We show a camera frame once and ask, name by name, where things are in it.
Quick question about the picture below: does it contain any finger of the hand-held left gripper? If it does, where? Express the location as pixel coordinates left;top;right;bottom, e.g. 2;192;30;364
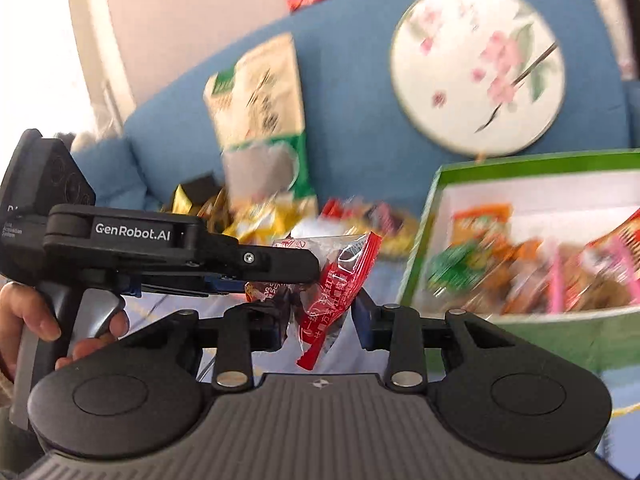
139;276;249;297
199;231;322;286

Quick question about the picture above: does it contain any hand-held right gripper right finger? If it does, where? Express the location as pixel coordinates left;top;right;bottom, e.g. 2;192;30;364
350;291;517;392

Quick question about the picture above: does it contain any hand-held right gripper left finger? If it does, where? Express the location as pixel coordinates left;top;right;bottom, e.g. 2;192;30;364
119;304;293;394

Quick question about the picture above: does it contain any red clear date snack packet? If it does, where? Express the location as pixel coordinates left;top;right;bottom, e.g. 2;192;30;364
244;231;384;372

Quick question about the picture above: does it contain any green cardboard box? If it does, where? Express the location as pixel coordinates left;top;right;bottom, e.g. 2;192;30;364
399;148;640;377

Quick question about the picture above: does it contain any person's left hand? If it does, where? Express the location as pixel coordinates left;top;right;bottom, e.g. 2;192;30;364
0;281;129;372

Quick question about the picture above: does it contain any light blue checked blanket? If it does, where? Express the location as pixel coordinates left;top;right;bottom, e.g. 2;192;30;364
115;255;640;466

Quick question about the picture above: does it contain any blue cushion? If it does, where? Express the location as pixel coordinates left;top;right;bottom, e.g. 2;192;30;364
70;135;152;212

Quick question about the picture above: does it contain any gold woven basket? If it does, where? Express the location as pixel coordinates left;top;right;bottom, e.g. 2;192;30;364
160;187;236;233

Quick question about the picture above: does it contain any black gold small box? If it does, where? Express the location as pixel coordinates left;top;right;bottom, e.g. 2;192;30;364
172;174;227;211

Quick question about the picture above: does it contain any beige green grain bag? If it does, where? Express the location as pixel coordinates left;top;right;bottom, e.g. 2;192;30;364
204;32;321;217

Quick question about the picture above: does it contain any blue fabric sofa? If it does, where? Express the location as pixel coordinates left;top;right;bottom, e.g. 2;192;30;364
70;0;640;311

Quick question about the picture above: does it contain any round floral fan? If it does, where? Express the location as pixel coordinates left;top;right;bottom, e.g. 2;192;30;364
389;0;567;159

